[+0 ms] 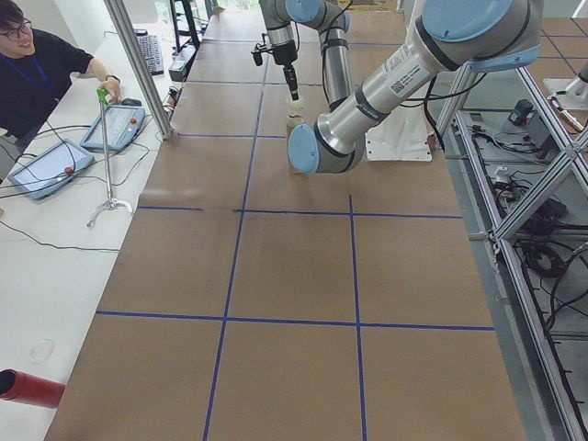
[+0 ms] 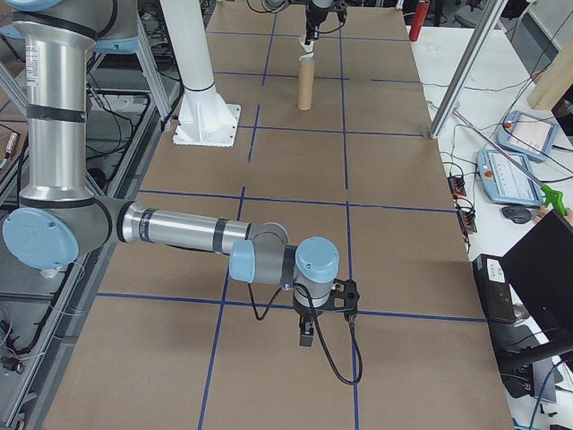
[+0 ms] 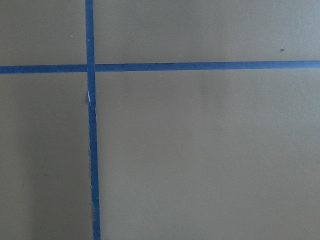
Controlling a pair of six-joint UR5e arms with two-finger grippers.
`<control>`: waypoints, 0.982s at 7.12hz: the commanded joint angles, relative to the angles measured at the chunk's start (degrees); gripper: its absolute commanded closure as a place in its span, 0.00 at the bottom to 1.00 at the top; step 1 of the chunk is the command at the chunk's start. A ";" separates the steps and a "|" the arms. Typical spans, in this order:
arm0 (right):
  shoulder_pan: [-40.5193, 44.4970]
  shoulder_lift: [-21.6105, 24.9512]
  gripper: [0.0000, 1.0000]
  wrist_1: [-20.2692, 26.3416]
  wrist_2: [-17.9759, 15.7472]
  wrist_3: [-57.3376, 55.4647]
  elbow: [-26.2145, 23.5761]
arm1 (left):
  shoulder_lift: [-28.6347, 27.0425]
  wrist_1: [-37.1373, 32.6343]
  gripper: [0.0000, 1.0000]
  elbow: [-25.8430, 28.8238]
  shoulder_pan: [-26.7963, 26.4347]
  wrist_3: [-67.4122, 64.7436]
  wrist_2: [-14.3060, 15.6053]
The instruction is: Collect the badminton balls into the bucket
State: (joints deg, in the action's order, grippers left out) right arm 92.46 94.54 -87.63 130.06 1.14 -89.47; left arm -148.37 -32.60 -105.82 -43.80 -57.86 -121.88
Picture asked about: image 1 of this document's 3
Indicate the metal bar frame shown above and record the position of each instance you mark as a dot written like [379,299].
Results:
[535,196]

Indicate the grey metal box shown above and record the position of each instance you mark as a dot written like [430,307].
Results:
[542,135]

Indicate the black power brick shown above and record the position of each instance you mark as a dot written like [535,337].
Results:
[549,209]

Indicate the black computer mouse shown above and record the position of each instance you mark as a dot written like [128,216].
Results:
[131,101]
[140,32]

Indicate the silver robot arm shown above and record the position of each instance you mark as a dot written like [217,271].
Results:
[390,87]

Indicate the silver aluminium post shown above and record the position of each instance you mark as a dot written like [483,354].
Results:
[138,59]

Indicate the white side desk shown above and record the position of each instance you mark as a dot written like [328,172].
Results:
[55,285]

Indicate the black metal rack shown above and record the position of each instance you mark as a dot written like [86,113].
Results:
[176,27]

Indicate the man in black shirt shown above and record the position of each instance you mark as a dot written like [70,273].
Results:
[27,92]

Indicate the clear plastic cap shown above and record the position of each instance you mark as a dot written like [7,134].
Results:
[43,351]

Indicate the red cylindrical tube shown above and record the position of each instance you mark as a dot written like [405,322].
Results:
[32,388]

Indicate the black box device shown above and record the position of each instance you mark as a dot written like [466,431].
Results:
[178,71]

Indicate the teal and black device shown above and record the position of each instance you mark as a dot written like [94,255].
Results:
[521,112]

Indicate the brown cardboard tube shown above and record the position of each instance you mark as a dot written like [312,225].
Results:
[293,126]

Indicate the black wristwatch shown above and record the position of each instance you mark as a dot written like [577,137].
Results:
[112,78]

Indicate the black keyboard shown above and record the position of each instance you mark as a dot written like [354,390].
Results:
[149,53]

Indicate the white badminton shuttlecock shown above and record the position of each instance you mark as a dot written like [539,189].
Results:
[296,109]

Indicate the blue-grey teach pendant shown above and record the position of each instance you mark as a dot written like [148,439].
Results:
[115,126]
[50,167]

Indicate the white power adapter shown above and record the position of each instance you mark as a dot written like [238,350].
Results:
[500,177]

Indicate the person's left forearm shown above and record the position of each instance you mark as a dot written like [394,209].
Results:
[101,71]

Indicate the person's left hand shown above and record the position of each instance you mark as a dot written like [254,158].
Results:
[114,92]

